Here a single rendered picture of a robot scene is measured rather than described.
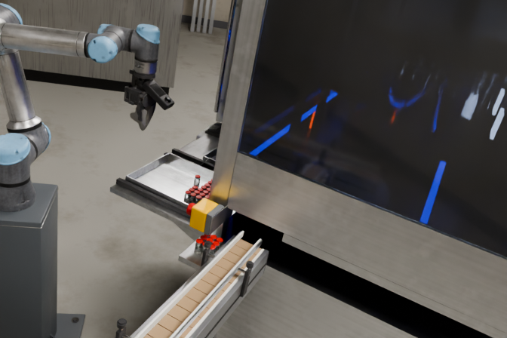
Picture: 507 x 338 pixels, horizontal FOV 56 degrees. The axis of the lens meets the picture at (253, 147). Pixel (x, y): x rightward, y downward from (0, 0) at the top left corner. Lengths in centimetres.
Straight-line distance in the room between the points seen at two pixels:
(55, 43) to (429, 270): 122
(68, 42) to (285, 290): 99
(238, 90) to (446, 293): 77
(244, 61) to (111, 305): 162
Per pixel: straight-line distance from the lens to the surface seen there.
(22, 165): 176
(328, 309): 152
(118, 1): 479
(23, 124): 184
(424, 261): 135
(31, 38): 158
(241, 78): 132
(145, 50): 161
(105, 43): 148
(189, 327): 123
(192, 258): 149
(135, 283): 269
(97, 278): 272
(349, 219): 133
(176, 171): 190
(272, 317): 163
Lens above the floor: 183
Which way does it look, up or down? 25 degrees down
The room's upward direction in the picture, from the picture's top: 12 degrees clockwise
